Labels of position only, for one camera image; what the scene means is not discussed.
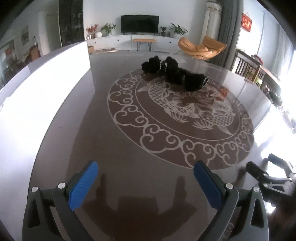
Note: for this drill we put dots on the red flower vase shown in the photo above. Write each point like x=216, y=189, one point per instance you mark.
x=91, y=30

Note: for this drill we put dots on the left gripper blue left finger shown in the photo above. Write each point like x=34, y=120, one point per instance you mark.
x=38, y=220

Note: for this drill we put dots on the black flat television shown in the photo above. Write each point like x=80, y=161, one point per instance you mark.
x=139, y=24

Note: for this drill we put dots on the dark glass display cabinet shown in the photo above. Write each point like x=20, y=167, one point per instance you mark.
x=70, y=14

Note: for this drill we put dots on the green potted plant left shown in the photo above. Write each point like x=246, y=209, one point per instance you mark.
x=108, y=28

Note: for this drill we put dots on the cardboard box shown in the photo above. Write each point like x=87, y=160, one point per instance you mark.
x=91, y=49

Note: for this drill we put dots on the orange lounge chair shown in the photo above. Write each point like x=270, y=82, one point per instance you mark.
x=208, y=49

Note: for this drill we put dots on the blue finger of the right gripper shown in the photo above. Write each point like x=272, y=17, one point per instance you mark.
x=281, y=162
x=282, y=184

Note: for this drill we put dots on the white tv cabinet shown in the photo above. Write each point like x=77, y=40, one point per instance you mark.
x=125, y=42

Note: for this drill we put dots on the dark wooden chair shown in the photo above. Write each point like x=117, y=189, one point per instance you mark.
x=245, y=66

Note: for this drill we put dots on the small wooden bench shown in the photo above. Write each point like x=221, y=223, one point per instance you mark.
x=149, y=42

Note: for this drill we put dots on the black fuzzy scrunchie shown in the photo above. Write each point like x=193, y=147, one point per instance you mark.
x=189, y=80

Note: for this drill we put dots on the white storage box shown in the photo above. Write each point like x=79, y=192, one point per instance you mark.
x=52, y=91

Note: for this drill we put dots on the green potted plant right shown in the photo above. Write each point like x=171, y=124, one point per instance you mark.
x=177, y=31

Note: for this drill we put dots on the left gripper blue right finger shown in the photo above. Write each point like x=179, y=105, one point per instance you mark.
x=241, y=214

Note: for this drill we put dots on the green potted plant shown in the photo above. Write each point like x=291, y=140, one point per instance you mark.
x=108, y=28
x=177, y=31

